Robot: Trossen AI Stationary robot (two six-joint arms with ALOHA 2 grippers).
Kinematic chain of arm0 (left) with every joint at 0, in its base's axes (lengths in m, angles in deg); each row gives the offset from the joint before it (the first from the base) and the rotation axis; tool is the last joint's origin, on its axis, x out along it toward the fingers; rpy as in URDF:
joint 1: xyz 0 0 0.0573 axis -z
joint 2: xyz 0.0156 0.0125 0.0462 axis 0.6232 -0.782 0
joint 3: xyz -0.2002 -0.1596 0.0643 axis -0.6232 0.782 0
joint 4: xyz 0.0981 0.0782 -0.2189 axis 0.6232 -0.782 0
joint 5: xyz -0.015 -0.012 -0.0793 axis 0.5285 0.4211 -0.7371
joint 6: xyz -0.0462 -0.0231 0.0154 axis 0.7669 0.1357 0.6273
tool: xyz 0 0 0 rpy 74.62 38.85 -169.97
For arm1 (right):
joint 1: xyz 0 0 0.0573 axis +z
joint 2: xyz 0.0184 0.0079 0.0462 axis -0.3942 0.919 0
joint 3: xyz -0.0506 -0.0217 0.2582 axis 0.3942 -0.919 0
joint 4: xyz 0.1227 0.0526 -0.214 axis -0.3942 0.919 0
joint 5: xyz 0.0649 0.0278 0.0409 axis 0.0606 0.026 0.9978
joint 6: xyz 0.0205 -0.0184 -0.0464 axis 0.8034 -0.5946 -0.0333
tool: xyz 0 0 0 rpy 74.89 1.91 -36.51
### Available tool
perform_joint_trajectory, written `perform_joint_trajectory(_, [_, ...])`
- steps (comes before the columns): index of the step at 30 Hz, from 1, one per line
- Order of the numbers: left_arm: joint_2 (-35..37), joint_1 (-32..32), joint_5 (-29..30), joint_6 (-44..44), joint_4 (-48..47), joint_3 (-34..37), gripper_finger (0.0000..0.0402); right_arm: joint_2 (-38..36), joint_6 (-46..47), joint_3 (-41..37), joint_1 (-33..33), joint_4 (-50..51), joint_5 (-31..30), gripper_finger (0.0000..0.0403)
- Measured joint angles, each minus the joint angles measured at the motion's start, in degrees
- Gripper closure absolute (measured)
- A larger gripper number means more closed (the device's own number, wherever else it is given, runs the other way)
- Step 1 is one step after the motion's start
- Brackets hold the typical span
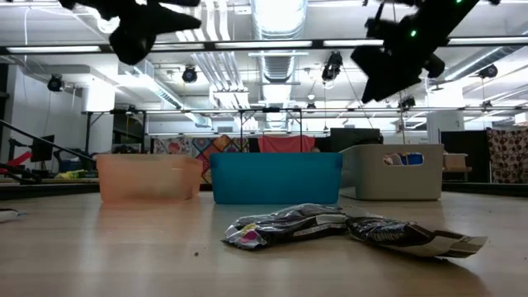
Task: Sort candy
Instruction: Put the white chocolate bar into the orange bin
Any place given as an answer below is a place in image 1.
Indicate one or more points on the blue plastic bin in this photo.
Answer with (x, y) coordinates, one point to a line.
(276, 177)

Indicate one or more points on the black aluminium table frame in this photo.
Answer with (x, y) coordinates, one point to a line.
(49, 190)

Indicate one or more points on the floral patterned cloth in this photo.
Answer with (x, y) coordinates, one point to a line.
(507, 154)

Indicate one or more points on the black ceiling spotlight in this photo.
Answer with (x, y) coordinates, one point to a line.
(55, 83)
(408, 103)
(189, 75)
(488, 71)
(331, 68)

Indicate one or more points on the black monitor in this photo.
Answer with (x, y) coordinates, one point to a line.
(43, 147)

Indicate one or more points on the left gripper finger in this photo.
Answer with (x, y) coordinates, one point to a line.
(128, 43)
(169, 20)

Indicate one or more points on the silver ventilation duct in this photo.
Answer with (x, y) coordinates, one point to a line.
(278, 24)

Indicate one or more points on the white column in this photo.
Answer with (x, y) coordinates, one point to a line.
(445, 123)

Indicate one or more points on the red cloth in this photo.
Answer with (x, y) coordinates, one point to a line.
(286, 144)

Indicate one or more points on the black panel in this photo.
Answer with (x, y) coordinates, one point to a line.
(474, 142)

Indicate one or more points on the grey plastic bin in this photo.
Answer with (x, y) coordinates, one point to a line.
(371, 177)

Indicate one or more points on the orange plastic bin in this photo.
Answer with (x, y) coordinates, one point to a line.
(148, 177)

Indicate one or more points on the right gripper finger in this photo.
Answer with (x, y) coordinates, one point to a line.
(383, 70)
(435, 66)

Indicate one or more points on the brown Hershey's candy bar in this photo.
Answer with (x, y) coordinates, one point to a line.
(396, 235)
(297, 224)

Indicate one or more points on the black slanted bar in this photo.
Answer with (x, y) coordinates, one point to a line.
(49, 141)

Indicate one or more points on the colourful patchwork quilt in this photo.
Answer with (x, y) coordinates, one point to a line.
(222, 144)

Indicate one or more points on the black beam with light strips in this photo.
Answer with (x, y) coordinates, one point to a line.
(317, 43)

